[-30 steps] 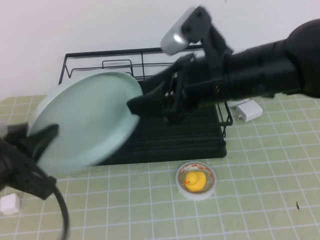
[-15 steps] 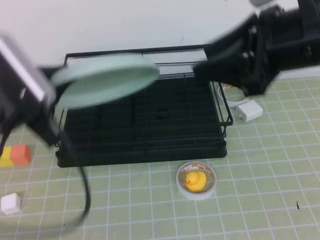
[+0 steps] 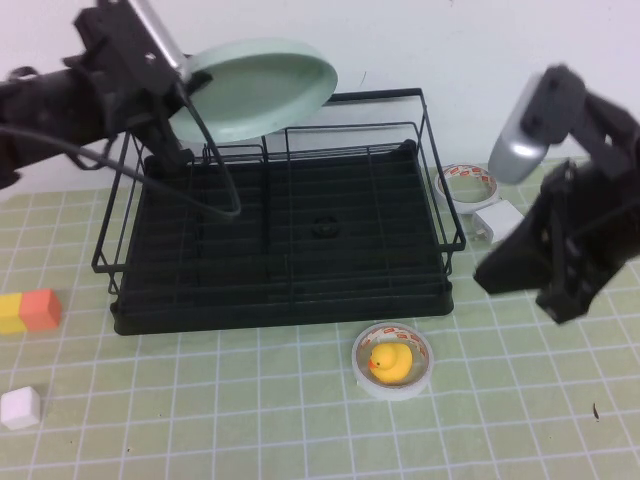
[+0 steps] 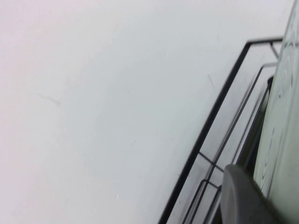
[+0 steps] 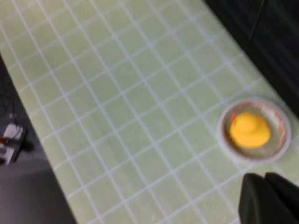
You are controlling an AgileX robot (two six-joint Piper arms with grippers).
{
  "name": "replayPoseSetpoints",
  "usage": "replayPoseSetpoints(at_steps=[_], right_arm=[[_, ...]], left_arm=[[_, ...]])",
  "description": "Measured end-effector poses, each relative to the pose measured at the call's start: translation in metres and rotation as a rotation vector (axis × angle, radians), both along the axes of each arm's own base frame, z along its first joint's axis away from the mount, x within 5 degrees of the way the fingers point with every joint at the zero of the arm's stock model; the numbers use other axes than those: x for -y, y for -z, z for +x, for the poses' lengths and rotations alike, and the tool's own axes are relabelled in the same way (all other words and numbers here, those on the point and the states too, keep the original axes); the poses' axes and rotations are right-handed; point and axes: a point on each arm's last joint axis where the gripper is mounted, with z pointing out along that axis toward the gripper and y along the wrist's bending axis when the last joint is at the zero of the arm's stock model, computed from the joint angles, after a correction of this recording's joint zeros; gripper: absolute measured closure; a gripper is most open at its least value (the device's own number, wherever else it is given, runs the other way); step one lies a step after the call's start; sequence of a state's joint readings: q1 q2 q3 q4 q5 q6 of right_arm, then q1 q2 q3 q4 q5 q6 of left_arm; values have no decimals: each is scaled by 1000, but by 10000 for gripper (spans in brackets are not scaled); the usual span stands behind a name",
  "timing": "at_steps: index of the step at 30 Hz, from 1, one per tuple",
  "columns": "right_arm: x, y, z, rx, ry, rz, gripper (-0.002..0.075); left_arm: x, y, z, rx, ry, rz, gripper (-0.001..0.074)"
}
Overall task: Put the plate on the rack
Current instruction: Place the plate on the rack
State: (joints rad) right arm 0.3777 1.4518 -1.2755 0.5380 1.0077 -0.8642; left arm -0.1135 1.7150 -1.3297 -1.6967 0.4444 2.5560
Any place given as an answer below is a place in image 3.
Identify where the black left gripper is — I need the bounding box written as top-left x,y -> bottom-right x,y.
62,4 -> 212,171

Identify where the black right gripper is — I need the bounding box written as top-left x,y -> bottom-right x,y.
473,162 -> 640,324

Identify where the light green plate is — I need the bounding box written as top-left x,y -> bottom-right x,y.
167,38 -> 339,147

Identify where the white power adapter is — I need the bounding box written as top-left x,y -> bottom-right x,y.
467,199 -> 526,245

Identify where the white tape roll red print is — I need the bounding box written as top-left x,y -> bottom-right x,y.
351,322 -> 434,401
433,162 -> 501,216

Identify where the yellow rubber duck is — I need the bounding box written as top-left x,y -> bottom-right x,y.
368,342 -> 414,385

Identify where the black plastic drip tray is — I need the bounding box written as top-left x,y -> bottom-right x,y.
110,139 -> 456,336

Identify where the orange block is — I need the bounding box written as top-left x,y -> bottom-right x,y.
19,288 -> 63,332

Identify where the yellow block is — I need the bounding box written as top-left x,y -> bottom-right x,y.
0,293 -> 27,335

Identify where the green grid tablecloth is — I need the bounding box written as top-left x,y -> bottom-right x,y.
0,154 -> 640,480

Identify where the white cube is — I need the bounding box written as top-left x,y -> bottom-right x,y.
0,385 -> 41,430

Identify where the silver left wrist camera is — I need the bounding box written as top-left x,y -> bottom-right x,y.
130,0 -> 194,84

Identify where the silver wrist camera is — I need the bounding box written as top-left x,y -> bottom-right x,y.
488,74 -> 556,185
130,0 -> 194,84

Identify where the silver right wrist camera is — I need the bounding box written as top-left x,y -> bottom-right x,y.
488,74 -> 556,185

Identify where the black cable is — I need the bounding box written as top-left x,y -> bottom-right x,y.
0,82 -> 244,220

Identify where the black wire dish rack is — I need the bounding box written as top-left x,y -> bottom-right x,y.
91,88 -> 467,306

